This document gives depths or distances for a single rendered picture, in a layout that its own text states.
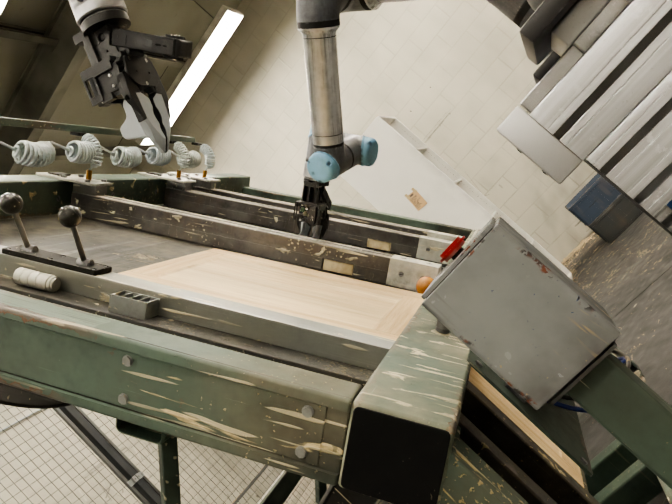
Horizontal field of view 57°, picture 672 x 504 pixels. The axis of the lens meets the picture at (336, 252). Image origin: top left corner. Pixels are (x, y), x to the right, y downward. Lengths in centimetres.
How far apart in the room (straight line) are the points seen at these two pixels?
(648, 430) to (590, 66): 38
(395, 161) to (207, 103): 292
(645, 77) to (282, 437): 56
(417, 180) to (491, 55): 183
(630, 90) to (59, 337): 74
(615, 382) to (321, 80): 97
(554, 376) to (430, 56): 592
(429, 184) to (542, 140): 438
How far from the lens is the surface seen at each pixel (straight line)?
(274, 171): 700
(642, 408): 75
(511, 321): 68
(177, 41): 95
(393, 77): 657
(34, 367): 94
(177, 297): 108
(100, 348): 87
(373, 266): 159
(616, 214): 538
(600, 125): 70
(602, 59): 71
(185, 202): 235
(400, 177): 511
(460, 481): 75
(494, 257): 67
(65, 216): 112
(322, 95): 146
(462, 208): 504
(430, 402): 78
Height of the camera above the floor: 95
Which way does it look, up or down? 7 degrees up
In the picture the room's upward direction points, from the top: 47 degrees counter-clockwise
